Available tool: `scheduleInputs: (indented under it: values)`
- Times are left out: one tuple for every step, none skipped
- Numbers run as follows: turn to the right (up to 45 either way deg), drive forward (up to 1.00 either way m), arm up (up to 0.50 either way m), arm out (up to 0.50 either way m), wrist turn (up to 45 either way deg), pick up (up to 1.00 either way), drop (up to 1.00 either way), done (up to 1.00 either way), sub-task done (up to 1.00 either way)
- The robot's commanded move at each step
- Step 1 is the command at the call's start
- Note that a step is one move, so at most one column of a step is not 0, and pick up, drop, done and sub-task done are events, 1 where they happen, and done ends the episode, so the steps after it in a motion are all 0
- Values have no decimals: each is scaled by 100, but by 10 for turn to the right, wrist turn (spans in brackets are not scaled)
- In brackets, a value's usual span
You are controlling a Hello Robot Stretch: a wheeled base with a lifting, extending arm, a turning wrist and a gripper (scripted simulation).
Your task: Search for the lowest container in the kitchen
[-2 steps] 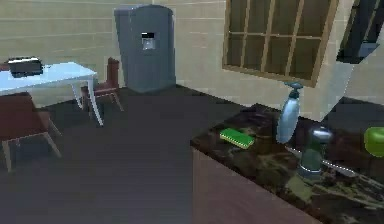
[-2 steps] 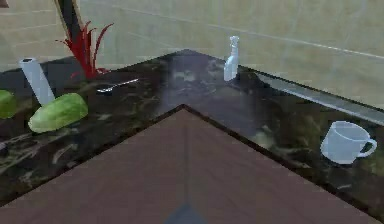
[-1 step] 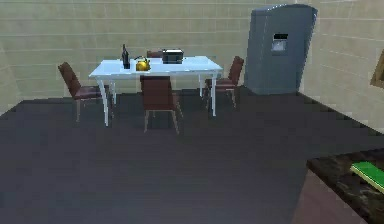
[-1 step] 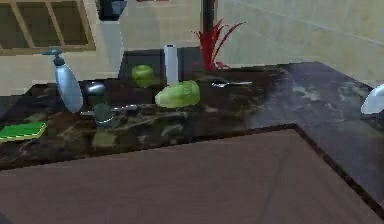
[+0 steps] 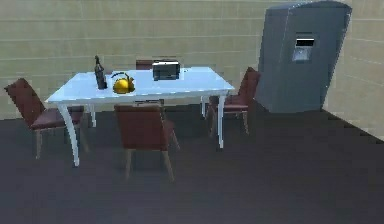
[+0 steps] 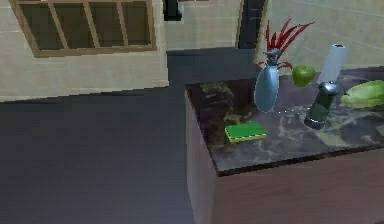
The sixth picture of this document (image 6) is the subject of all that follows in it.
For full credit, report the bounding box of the green yellow sponge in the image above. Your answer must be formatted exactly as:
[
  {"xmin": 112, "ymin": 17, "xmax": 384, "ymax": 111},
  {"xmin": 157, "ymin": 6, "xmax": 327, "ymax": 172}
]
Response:
[{"xmin": 224, "ymin": 120, "xmax": 267, "ymax": 144}]

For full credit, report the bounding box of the blue spray bottle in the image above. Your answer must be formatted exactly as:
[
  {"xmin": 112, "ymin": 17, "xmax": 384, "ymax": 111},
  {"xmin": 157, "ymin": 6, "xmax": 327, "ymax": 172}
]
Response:
[{"xmin": 253, "ymin": 48, "xmax": 283, "ymax": 114}]

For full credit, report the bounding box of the green apple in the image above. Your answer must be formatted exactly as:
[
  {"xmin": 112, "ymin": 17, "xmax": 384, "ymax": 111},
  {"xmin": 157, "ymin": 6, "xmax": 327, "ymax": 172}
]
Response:
[{"xmin": 291, "ymin": 64, "xmax": 317, "ymax": 88}]

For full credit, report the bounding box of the brown marble top counter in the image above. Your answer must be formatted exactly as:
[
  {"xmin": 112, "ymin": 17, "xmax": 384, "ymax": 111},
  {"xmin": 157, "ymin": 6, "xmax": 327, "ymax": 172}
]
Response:
[{"xmin": 184, "ymin": 65, "xmax": 384, "ymax": 224}]

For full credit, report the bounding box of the red leafed house plant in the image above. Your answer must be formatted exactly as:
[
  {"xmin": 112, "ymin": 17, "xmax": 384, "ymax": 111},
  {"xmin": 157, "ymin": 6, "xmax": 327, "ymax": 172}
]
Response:
[{"xmin": 256, "ymin": 17, "xmax": 316, "ymax": 71}]

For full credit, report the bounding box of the dark green pepper mill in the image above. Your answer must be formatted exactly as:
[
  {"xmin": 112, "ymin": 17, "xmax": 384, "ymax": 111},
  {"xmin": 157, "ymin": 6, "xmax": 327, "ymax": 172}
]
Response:
[{"xmin": 303, "ymin": 80, "xmax": 342, "ymax": 131}]

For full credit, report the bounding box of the brown framed window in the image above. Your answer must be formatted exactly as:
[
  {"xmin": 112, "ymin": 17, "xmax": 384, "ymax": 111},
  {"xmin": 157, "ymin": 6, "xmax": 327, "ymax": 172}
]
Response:
[{"xmin": 8, "ymin": 0, "xmax": 158, "ymax": 59}]

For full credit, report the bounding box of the white paper towel roll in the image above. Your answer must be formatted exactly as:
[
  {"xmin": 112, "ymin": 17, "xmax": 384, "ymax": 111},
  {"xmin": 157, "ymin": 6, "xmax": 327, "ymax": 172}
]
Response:
[{"xmin": 316, "ymin": 43, "xmax": 351, "ymax": 86}]

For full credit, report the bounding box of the green lettuce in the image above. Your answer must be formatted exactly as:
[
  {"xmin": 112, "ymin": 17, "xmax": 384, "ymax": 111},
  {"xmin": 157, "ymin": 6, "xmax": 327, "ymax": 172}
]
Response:
[{"xmin": 340, "ymin": 79, "xmax": 384, "ymax": 109}]

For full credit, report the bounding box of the black wall fixture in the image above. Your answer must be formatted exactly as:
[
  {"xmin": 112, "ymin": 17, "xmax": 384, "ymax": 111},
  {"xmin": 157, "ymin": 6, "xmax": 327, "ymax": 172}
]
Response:
[{"xmin": 162, "ymin": 0, "xmax": 184, "ymax": 22}]

